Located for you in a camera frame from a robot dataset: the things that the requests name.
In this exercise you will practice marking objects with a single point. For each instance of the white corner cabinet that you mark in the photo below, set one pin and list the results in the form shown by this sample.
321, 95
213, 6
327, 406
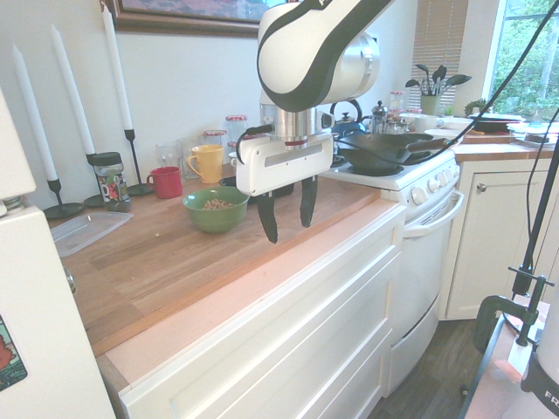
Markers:
489, 244

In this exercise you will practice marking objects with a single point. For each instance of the white kitchen stove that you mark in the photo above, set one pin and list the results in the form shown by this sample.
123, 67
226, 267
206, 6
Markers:
419, 270

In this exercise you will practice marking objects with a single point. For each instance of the clear glass tumbler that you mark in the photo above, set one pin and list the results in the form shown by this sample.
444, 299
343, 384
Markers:
168, 157

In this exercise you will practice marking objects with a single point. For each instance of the wooden framed picture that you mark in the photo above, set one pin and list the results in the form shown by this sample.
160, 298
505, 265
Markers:
192, 24

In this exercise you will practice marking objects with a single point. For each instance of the tall white taper candle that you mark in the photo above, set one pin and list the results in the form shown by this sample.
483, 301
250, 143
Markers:
117, 70

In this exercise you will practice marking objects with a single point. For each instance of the yellow ceramic mug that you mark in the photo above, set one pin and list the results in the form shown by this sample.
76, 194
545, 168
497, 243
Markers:
209, 166

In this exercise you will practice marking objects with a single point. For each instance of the black kitchen utensil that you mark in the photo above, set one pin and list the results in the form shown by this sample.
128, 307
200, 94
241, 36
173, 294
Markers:
423, 72
439, 76
412, 83
456, 80

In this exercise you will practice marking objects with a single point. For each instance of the white patterned tea cup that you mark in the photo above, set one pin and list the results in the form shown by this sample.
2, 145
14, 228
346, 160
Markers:
233, 160

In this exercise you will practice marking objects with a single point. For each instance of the white plate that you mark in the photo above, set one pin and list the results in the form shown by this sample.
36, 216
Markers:
443, 133

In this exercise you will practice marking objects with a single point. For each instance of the robot mounting table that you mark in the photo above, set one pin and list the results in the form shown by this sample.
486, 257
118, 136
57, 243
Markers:
498, 384

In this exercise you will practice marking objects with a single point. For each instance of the white drawer cabinet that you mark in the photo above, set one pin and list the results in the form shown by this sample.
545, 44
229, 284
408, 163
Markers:
271, 340

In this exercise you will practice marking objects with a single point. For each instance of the green ceramic bowl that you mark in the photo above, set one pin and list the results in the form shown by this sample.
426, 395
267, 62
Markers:
216, 220

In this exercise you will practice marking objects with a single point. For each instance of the white refrigerator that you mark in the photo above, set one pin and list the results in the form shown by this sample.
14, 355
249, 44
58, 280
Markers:
39, 305

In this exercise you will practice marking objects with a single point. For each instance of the clear plastic container lid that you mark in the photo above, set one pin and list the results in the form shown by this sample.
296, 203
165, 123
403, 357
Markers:
87, 229

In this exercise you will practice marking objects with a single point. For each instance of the small green potted plant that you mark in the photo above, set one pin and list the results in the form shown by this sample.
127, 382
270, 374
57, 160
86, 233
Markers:
476, 106

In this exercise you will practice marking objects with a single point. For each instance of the black camera stand pole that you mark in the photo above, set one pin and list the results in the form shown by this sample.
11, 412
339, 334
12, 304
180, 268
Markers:
539, 218

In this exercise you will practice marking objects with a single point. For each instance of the colourful fridge magnet sticker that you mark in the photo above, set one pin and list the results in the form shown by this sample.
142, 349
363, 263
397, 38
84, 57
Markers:
11, 353

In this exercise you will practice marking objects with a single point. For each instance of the white stove knob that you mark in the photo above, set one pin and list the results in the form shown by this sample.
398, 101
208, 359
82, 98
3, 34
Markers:
442, 179
418, 196
449, 174
433, 185

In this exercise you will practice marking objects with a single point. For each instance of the white ceramic pot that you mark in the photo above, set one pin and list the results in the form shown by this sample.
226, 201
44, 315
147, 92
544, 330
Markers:
428, 123

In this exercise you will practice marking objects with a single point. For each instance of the short white taper candle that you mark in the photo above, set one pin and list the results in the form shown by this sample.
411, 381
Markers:
35, 113

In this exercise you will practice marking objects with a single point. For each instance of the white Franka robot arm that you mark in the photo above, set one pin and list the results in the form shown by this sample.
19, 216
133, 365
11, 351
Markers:
288, 52

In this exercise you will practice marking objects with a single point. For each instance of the cereal rings pile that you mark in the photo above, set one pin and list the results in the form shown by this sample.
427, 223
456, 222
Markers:
217, 204

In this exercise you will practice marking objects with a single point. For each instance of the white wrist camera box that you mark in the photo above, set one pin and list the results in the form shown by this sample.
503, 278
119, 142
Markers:
325, 120

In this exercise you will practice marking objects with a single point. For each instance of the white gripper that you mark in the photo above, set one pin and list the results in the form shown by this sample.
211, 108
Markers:
284, 168

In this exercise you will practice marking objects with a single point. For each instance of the black frying pan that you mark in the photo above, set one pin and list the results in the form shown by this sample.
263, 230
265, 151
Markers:
495, 125

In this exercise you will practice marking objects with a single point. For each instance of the metal cabinet knob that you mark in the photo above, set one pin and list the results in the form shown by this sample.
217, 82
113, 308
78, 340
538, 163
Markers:
481, 187

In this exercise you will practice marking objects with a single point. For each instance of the window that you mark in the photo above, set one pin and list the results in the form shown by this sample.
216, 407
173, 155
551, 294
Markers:
528, 87

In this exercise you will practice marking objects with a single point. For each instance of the clear glass mug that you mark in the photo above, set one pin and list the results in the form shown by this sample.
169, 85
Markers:
188, 153

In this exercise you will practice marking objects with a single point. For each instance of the black-lidded spice jar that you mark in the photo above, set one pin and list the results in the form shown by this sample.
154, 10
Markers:
112, 183

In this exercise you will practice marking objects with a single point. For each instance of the pale utensil crock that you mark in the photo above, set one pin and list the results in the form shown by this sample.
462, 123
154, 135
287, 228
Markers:
430, 105

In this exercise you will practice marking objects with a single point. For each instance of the red enamel mug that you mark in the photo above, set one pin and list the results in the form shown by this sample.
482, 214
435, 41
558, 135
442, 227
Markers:
168, 183

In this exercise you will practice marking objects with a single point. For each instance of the glass french press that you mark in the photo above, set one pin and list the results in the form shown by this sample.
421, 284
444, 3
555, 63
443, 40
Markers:
379, 120

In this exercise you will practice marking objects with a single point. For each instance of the medium white taper candle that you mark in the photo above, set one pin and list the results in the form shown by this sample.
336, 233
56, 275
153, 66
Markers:
72, 91

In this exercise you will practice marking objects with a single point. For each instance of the dark green screw clamp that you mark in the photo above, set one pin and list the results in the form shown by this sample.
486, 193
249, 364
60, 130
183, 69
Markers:
485, 323

